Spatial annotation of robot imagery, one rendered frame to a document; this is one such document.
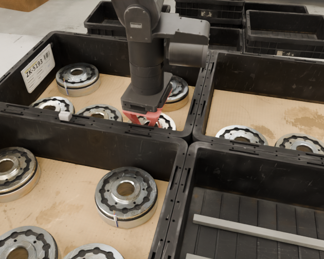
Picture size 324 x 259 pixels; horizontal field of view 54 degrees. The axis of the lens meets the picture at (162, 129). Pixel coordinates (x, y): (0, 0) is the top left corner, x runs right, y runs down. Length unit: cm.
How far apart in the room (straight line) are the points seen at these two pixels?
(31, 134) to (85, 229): 20
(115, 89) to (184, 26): 35
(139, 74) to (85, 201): 23
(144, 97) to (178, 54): 10
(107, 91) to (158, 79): 28
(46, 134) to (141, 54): 23
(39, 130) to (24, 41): 80
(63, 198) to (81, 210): 4
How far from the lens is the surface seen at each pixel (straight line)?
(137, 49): 50
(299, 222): 58
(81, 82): 78
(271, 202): 59
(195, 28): 49
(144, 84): 53
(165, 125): 64
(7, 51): 133
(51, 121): 58
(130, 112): 56
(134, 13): 45
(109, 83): 81
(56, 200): 59
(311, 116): 78
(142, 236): 52
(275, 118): 74
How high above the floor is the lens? 129
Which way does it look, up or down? 43 degrees down
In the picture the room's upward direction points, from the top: straight up
